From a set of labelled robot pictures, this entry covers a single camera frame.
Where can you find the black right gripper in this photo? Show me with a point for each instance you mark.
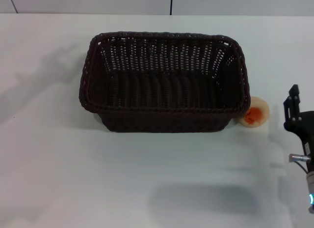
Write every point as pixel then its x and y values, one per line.
pixel 304 129

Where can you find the dark woven rectangular basket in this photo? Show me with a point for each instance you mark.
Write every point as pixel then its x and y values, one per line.
pixel 162 95

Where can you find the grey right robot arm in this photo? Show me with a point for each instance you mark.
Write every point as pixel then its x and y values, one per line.
pixel 311 188

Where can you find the round bun with orange centre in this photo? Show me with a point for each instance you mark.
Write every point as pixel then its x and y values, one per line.
pixel 258 115

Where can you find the black vertical wall strip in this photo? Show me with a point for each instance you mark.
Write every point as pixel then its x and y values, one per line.
pixel 171 3

